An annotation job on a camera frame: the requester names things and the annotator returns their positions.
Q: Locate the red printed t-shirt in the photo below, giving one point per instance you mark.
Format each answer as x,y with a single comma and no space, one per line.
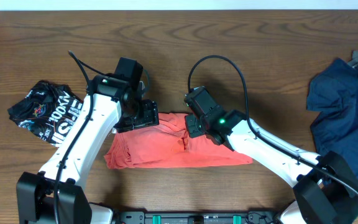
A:
168,145

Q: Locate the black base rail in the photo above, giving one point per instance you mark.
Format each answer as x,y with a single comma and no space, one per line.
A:
248,217

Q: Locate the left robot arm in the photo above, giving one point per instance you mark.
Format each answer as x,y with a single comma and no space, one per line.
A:
113,103

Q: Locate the navy blue garment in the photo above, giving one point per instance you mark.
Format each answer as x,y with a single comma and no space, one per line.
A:
334,95

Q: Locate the black printed folded garment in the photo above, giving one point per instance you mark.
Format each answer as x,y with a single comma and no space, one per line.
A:
48,111

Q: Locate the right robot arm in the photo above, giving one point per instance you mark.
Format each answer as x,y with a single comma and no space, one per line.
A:
325,188

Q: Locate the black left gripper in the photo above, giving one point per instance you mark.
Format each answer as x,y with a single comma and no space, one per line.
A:
151,117

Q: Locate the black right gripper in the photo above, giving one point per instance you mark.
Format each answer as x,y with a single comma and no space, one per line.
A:
192,130

